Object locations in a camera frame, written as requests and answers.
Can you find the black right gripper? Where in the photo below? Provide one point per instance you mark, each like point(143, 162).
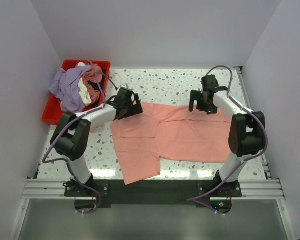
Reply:
point(195, 95)

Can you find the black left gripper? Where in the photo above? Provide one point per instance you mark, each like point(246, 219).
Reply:
point(135, 109)

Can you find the salmon pink t shirt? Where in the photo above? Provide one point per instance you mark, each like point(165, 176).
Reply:
point(170, 132)

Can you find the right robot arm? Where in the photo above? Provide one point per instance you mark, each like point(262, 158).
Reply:
point(247, 136)

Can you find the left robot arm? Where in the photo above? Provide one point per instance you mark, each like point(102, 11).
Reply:
point(70, 138)

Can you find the black t shirt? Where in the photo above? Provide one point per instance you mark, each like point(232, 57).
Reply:
point(102, 85)

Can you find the dusty rose t shirt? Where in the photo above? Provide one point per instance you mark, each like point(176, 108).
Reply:
point(91, 79)

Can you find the white t shirt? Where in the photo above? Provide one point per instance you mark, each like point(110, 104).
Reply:
point(87, 92)

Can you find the lavender t shirt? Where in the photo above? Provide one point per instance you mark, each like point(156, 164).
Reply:
point(64, 87)

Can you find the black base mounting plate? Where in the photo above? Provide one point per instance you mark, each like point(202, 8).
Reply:
point(106, 193)

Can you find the aluminium frame rail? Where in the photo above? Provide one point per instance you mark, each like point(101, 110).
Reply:
point(46, 214)

